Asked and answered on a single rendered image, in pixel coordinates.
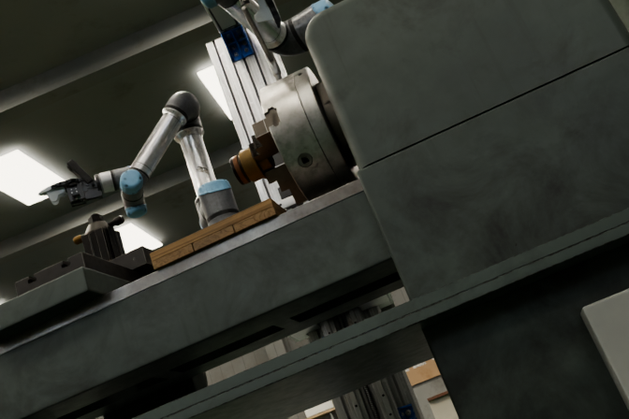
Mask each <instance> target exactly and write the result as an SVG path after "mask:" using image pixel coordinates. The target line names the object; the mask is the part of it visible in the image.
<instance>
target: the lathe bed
mask: <svg viewBox="0 0 629 419"><path fill-rule="evenodd" d="M402 287H404V286H403V284H402V280H401V278H400V275H399V273H398V270H397V268H396V267H395V264H394V262H393V259H392V257H391V255H390V252H389V250H388V246H387V244H386V242H385V240H384V237H383V235H382V232H381V230H380V228H379V225H378V223H377V221H376V219H375V217H374V214H373V210H372V208H371V206H370V203H369V201H368V198H367V196H366V195H365V192H364V190H363V187H362V185H361V183H360V180H359V179H358V180H356V181H352V182H350V183H348V184H346V185H344V186H342V187H340V188H338V189H336V190H333V191H331V192H329V193H327V194H325V195H321V196H320V197H318V198H316V199H314V200H311V201H309V202H307V203H305V204H303V205H300V206H298V207H296V208H294V209H291V210H289V211H287V212H285V213H283V214H280V215H278V216H276V217H274V218H272V219H269V220H268V221H266V222H264V223H262V224H258V225H256V226H254V227H252V228H250V229H247V230H245V231H243V232H241V233H240V234H237V235H235V236H233V237H231V238H227V239H225V240H223V241H221V242H219V243H216V244H214V245H212V246H211V247H209V248H206V249H204V250H202V251H200V252H198V253H194V254H192V255H190V256H188V257H186V258H184V259H182V260H180V261H178V262H176V263H173V264H171V265H169V266H167V267H163V268H161V269H159V270H157V271H156V272H153V273H151V274H149V275H147V276H145V277H142V278H140V279H138V280H136V281H134V282H131V283H129V284H127V285H125V286H123V287H120V288H118V289H116V290H114V291H112V292H109V293H107V294H105V295H103V296H100V297H98V298H96V299H94V300H92V301H89V302H87V303H85V304H83V305H81V306H78V307H77V308H75V309H73V310H71V311H67V312H65V313H63V314H61V315H58V316H56V317H54V318H52V319H50V320H49V321H46V322H44V323H42V324H40V325H36V326H34V327H32V328H30V329H28V330H25V331H23V332H22V333H20V334H18V335H15V336H13V337H11V338H9V339H7V340H3V341H1V342H0V419H96V418H98V417H100V416H102V415H105V414H107V413H109V412H113V411H115V410H118V409H120V408H122V407H124V406H126V405H128V404H131V403H133V402H135V401H138V400H140V399H142V398H145V397H147V396H150V395H152V394H154V393H157V392H159V391H161V390H164V389H166V388H168V387H171V386H172V385H174V384H177V383H180V382H183V381H185V380H188V379H190V378H192V377H195V376H197V375H198V374H201V373H203V372H205V371H208V370H210V369H212V368H216V367H218V366H221V365H223V364H225V363H227V362H229V361H231V360H234V359H236V358H238V357H241V356H243V355H245V354H249V353H251V352H253V351H255V350H257V349H260V348H262V347H264V346H267V345H269V344H271V343H274V342H275V341H277V340H281V339H283V338H286V337H288V336H290V335H293V334H295V333H297V332H300V331H301V330H303V329H306V328H308V327H310V326H313V325H316V324H319V323H321V322H323V321H326V320H328V319H329V318H332V317H334V316H336V315H339V314H341V313H343V312H346V311H349V310H352V309H354V308H355V307H358V306H360V305H362V304H365V303H367V302H369V301H372V300H374V299H376V298H379V297H380V296H384V295H386V294H388V293H391V292H393V291H395V290H398V289H400V288H402Z"/></svg>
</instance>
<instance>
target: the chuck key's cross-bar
mask: <svg viewBox="0 0 629 419"><path fill-rule="evenodd" d="M241 10H242V12H243V14H244V16H245V17H246V19H247V21H248V22H249V24H250V26H251V28H252V30H253V32H254V34H255V35H256V38H257V40H258V42H259V44H260V46H261V48H262V50H263V51H264V53H265V54H266V56H267V58H268V60H269V61H270V62H271V61H272V60H273V58H272V56H271V54H270V52H269V50H268V48H267V46H266V44H265V42H264V40H263V38H262V36H261V34H260V33H259V31H258V29H257V27H256V24H255V22H254V21H253V19H252V17H251V15H250V13H249V11H248V9H247V7H246V6H243V7H242V8H241Z"/></svg>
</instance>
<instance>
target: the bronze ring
mask: <svg viewBox="0 0 629 419"><path fill-rule="evenodd" d="M230 165H231V168H232V170H233V173H234V175H235V177H236V178H237V180H238V181H239V183H240V184H241V185H244V184H247V183H250V182H251V181H252V182H256V181H259V180H261V179H263V178H264V179H266V176H265V172H267V171H269V170H271V169H273V168H275V163H274V160H273V157H272V156H270V157H268V158H266V159H264V160H262V161H260V162H257V161H256V160H255V159H254V158H253V157H252V154H251V152H250V149H249V148H247V149H245V150H242V151H240V152H239V155H238V154H237V155H235V156H233V157H232V158H230Z"/></svg>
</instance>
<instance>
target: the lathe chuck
mask: <svg viewBox="0 0 629 419"><path fill-rule="evenodd" d="M293 74H294V73H292V74H290V75H288V76H286V77H284V78H282V79H279V80H277V81H275V82H274V83H272V84H270V85H268V86H265V87H263V88H261V89H260V92H259V97H260V103H261V107H262V110H263V113H264V115H265V114H267V113H269V110H270V109H272V108H274V110H276V109H277V112H278V115H279V117H280V120H281V121H280V122H279V124H280V125H278V126H275V127H274V126H273V125H272V126H270V127H269V129H270V131H271V135H272V138H273V140H274V142H275V144H276V147H277V149H278V151H279V153H280V154H281V156H282V158H283V160H284V162H285V165H286V167H287V169H288V171H289V173H290V175H291V176H292V178H293V180H294V181H295V183H296V184H297V185H298V187H299V189H300V191H301V192H302V193H303V195H304V196H305V197H306V199H307V200H308V201H311V200H314V199H316V198H318V197H320V196H321V195H325V194H327V193H329V192H331V191H333V190H336V189H338V188H340V187H342V186H343V185H342V183H341V182H340V180H339V179H338V177H337V176H336V174H335V172H334V171H333V169H332V167H331V165H330V164H329V161H328V159H327V157H326V155H325V154H324V152H323V150H322V148H321V146H320V144H319V142H318V140H317V138H316V136H315V133H314V131H313V128H312V126H311V125H310V123H309V120H308V118H307V116H306V113H305V111H304V108H303V106H302V103H301V102H300V97H299V95H298V92H297V89H296V85H295V82H294V77H293ZM305 152H306V153H309V154H310V155H311V156H312V157H313V162H312V163H311V164H310V165H309V166H301V165H300V164H299V162H298V157H299V155H300V154H302V153H305Z"/></svg>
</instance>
